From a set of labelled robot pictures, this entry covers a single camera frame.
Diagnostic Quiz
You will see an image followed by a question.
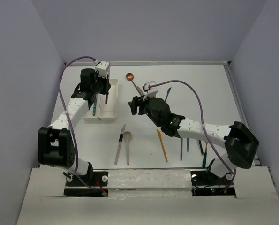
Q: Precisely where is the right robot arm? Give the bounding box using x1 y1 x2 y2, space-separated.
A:
128 96 259 184

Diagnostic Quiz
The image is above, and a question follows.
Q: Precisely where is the silver spoon green handle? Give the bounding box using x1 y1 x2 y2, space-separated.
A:
92 99 97 116

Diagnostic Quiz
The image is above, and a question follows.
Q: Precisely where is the gold spoon teal handle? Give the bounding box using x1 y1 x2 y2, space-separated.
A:
202 143 208 168

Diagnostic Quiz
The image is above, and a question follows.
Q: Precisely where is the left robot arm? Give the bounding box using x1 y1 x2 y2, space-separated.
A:
38 67 111 185

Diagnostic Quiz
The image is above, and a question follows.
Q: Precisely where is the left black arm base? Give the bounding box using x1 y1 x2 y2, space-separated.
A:
63 170 109 197

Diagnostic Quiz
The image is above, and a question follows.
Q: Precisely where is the teal plastic knife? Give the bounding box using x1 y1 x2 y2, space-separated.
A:
180 138 183 161

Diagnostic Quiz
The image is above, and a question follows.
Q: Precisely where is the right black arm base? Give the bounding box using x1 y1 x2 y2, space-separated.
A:
190 170 236 197

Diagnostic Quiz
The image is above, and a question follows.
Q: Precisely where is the steel knife pink handle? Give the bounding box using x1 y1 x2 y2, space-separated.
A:
114 124 126 165

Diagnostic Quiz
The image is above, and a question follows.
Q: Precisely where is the white utensil tray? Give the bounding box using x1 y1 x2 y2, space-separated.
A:
98 79 119 122
82 97 101 122

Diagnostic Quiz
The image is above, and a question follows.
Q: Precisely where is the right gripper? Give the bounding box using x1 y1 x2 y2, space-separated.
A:
128 92 161 127

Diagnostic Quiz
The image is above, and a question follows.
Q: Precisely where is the white left utensil tray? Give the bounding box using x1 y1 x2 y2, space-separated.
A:
82 97 101 122

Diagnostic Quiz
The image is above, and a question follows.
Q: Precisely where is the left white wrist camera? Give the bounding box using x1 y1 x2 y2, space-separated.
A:
95 61 110 79

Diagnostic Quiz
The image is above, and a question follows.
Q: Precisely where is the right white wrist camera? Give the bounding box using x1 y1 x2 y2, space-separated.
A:
143 81 158 101

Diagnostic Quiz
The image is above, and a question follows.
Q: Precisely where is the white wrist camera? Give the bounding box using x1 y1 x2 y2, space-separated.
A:
95 61 110 79
143 81 158 101

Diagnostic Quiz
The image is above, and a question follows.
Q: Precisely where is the blue plastic knife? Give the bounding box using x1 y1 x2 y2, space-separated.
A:
165 87 172 102

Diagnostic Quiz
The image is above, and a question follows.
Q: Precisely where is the black spoon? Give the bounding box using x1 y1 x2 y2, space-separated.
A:
198 140 204 156

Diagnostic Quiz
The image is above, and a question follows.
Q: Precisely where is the beige plastic spoon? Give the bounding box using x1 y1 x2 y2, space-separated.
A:
123 131 131 166

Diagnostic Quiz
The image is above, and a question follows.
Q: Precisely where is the white right utensil tray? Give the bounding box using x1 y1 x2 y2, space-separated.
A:
98 79 119 122

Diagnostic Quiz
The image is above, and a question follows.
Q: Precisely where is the orange plastic knife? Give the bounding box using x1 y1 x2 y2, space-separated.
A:
157 129 168 163

